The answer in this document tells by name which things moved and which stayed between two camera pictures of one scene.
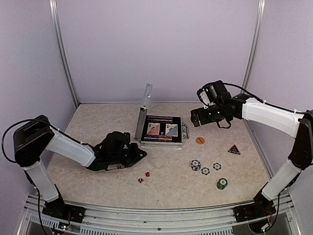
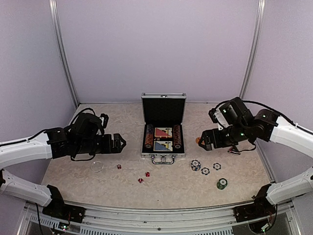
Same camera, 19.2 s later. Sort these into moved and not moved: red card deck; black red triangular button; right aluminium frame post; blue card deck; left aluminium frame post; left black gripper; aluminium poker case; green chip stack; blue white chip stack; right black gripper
Moved: aluminium poker case; right black gripper; left black gripper; blue card deck; red card deck
Not moved: right aluminium frame post; black red triangular button; green chip stack; blue white chip stack; left aluminium frame post
